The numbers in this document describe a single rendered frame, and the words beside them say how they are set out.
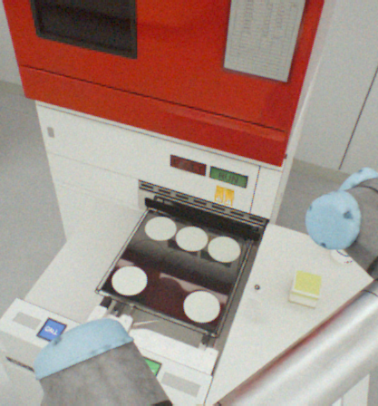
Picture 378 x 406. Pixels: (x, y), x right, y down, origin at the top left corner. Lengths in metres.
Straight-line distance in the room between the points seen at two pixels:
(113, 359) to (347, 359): 0.25
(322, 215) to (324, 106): 2.26
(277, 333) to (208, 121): 0.57
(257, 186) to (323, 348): 0.85
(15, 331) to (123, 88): 0.68
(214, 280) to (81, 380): 0.86
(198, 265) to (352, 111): 1.76
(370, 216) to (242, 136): 0.61
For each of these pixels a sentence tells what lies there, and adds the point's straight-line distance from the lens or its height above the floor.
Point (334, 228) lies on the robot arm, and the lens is 0.60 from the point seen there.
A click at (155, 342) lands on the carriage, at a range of 1.23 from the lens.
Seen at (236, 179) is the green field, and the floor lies 1.10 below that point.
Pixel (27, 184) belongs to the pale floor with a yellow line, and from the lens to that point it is 3.01.
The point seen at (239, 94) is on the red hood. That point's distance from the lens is 1.10.
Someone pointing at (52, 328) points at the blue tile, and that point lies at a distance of 1.18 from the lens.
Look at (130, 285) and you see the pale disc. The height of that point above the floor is 0.90.
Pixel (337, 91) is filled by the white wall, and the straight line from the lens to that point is 2.79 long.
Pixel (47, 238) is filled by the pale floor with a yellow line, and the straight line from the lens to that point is 2.65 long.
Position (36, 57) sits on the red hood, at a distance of 1.35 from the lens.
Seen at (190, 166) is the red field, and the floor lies 1.10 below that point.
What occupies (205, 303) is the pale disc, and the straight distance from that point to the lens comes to 1.27.
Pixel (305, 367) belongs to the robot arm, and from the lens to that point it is 0.52.
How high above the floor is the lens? 1.98
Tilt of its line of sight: 45 degrees down
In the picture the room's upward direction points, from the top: 3 degrees clockwise
